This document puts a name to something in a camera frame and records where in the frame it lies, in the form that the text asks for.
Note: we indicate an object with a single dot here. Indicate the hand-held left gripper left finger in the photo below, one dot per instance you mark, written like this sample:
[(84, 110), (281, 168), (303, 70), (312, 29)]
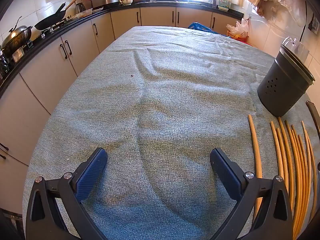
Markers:
[(92, 172)]

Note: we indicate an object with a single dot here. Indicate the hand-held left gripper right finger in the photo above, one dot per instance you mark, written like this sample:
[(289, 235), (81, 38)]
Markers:
[(225, 172)]

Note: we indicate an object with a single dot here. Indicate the row of wooden chopsticks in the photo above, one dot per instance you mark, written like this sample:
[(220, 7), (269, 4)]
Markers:
[(254, 142)]

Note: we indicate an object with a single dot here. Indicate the dark grey utensil holder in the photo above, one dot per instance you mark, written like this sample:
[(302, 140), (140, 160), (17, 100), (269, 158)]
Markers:
[(282, 90)]

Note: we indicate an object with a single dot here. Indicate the grey-green table cloth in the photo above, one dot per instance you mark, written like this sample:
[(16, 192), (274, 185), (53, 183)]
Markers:
[(150, 92)]

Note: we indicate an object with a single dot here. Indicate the dark brown flat slab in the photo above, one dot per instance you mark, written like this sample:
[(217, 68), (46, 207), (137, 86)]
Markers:
[(315, 120)]

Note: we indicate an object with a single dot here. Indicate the beige kitchen cabinets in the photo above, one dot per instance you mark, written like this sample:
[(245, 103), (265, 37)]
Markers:
[(42, 80)]

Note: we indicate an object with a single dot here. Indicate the red plastic basket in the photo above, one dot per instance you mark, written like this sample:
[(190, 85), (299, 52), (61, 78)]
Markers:
[(237, 39)]

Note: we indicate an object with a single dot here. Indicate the white plastic bag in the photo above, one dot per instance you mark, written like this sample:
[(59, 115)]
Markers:
[(236, 28)]

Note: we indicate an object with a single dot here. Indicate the blue plastic bag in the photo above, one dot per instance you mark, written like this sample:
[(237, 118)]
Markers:
[(198, 26)]

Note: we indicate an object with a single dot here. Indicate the gas stove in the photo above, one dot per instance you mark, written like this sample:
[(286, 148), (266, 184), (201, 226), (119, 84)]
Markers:
[(53, 28)]

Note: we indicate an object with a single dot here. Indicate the black kitchen countertop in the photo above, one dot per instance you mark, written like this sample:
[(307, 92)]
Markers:
[(75, 22)]

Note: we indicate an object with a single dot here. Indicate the steel wok with lid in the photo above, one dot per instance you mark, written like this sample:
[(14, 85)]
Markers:
[(17, 37)]

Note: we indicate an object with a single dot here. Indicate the black frying pan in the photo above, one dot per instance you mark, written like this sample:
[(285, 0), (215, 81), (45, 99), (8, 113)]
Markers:
[(48, 21)]

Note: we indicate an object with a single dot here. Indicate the steel kettle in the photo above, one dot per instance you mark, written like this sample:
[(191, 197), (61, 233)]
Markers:
[(79, 7)]

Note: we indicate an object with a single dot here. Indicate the white dish soap bottle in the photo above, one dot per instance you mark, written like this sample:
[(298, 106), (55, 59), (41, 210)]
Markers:
[(223, 2)]

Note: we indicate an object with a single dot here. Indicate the white bowl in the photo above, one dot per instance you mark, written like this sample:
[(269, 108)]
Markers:
[(127, 2)]

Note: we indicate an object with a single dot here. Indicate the hanging clear plastic bag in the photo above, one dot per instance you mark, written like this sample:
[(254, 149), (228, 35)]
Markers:
[(293, 2)]

